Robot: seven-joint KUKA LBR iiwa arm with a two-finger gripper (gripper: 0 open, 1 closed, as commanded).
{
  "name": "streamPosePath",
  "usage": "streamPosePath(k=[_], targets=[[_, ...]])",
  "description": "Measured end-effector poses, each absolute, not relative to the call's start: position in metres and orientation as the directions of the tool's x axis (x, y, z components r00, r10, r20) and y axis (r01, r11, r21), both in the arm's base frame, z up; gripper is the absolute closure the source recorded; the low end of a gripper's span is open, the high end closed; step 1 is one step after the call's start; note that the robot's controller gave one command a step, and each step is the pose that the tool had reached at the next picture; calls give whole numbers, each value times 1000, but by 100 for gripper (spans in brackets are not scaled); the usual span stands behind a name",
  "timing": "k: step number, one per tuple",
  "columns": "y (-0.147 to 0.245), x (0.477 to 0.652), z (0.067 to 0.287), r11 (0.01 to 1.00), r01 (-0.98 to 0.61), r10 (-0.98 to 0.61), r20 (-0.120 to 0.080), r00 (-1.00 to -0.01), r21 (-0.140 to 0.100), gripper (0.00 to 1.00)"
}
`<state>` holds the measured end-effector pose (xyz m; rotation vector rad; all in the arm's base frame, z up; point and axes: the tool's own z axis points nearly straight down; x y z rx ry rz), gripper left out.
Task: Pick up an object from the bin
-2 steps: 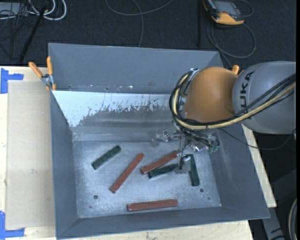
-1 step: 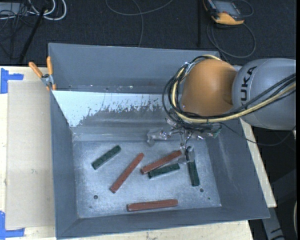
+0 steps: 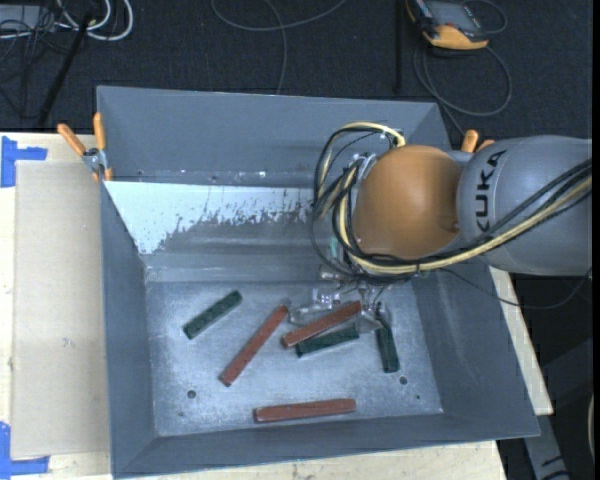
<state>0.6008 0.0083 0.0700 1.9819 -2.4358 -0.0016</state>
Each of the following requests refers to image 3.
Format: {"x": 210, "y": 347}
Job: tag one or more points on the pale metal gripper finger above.
{"x": 371, "y": 319}
{"x": 314, "y": 309}

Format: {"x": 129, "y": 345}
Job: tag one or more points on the red-brown flat block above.
{"x": 320, "y": 325}
{"x": 254, "y": 345}
{"x": 305, "y": 410}

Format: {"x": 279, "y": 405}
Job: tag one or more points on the dark green flat block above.
{"x": 388, "y": 350}
{"x": 327, "y": 340}
{"x": 212, "y": 314}

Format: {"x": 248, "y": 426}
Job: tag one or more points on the grey metal bin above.
{"x": 280, "y": 208}

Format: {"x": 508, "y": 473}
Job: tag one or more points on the pale wood flat board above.
{"x": 55, "y": 318}

